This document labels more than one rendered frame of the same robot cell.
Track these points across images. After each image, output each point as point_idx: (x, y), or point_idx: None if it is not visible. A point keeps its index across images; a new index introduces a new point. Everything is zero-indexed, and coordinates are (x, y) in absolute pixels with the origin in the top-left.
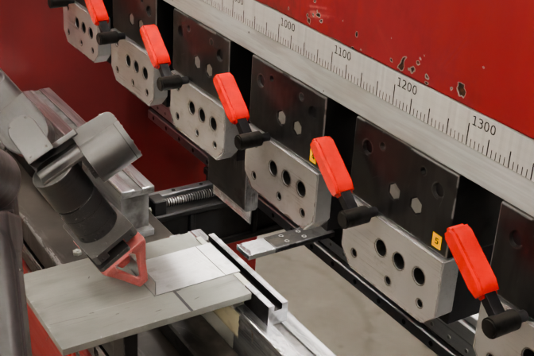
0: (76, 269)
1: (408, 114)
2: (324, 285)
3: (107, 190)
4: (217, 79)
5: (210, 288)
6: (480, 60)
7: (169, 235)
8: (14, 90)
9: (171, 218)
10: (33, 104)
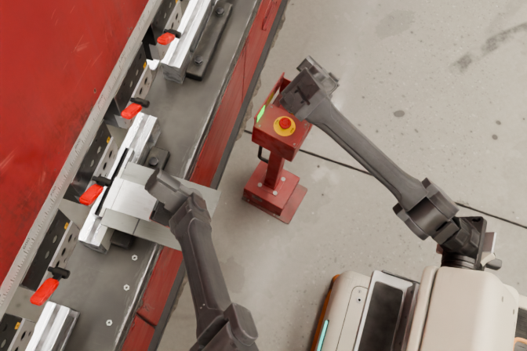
0: (170, 237)
1: None
2: None
3: (59, 337)
4: (132, 113)
5: (139, 177)
6: None
7: (53, 298)
8: (192, 212)
9: None
10: (174, 224)
